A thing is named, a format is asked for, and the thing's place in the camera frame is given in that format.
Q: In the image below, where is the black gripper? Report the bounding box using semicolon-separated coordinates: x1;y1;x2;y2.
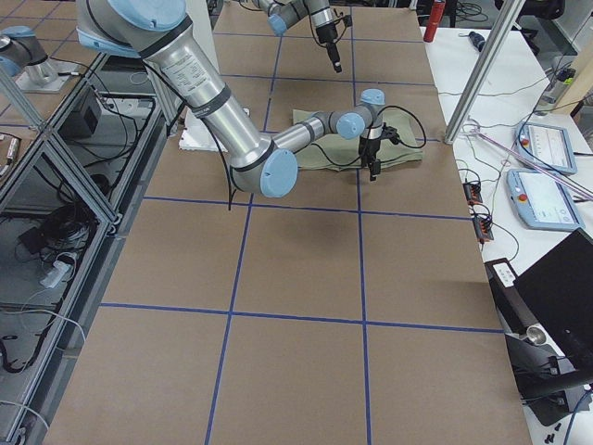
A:
316;23;342;73
359;136;381;182

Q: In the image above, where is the olive green long-sleeve shirt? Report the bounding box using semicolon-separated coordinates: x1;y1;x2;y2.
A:
296;108;423;172

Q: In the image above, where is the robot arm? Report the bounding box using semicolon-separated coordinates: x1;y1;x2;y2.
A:
251;0;352;73
76;1;385;197

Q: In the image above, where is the orange circuit board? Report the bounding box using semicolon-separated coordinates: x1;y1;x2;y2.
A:
462;182;484;205

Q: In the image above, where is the red bottle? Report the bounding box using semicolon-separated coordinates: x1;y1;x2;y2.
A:
423;0;446;43

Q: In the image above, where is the near blue teach pendant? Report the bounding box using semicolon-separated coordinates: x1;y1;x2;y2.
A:
506;169;585;232

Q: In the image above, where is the blue teach pendant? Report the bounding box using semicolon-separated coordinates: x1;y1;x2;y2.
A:
516;122;577;174
506;169;585;232

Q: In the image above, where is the far blue teach pendant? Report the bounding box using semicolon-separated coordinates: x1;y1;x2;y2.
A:
516;122;577;174

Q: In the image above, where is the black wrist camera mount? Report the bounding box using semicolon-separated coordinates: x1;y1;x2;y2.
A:
381;124;401;145
334;14;353;28

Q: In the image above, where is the black braided camera cable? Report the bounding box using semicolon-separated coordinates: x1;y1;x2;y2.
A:
309;106;427;167

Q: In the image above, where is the white central pedestal column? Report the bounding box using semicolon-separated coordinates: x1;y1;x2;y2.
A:
186;0;220;71

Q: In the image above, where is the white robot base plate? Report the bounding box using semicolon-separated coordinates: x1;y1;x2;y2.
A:
179;107;227;153

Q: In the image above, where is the aluminium frame post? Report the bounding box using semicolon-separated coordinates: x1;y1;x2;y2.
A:
444;0;525;145

